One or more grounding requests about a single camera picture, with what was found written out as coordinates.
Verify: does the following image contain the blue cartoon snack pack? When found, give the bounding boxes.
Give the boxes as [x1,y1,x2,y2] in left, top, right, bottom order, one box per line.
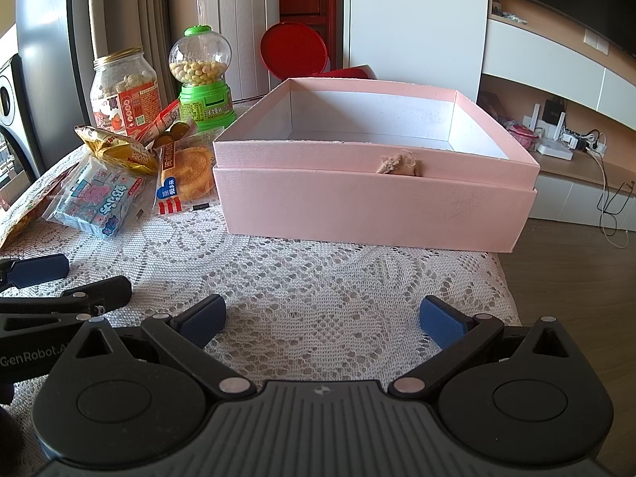
[44,155,145,239]

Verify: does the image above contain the round cracker packet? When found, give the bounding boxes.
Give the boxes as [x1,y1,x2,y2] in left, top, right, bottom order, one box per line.
[165,145,213,202]

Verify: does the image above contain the yellow gold snack bag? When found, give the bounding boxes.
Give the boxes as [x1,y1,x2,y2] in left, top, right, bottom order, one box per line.
[74,125,159,176]

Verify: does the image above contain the red white snack stick packet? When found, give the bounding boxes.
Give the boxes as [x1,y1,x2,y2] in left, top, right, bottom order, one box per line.
[132,99,187,217]

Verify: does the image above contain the yellow balls snack pack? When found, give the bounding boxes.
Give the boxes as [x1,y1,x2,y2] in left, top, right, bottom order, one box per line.
[151,120,197,150]

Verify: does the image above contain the red chicken snack bag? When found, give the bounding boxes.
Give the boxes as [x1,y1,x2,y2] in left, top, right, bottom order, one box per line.
[1,147,88,249]

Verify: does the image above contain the white lace tablecloth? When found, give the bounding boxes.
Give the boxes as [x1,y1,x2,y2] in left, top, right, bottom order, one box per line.
[1,204,520,383]

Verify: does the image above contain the black speaker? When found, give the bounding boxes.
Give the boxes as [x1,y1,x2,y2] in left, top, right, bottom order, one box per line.
[0,54,45,210]

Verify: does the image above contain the pink item on shelf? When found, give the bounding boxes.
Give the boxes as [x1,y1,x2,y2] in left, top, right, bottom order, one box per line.
[506,122,539,152]

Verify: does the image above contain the glass snack jar gold lid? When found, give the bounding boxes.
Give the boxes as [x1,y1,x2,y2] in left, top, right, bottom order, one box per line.
[89,47,162,137]

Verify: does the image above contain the white router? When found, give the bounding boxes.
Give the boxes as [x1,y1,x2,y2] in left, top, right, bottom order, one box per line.
[522,103,574,161]

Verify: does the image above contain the pink cardboard box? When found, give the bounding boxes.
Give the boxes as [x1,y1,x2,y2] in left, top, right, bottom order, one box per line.
[213,78,539,253]

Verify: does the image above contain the green gumball candy dispenser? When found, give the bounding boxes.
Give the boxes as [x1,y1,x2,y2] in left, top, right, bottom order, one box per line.
[168,25,236,132]

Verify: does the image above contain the white tv cabinet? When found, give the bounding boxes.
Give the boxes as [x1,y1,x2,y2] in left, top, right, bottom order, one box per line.
[481,0,635,240]

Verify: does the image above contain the red round lidded bin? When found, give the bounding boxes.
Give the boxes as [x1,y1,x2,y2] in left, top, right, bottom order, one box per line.
[260,21,376,81]

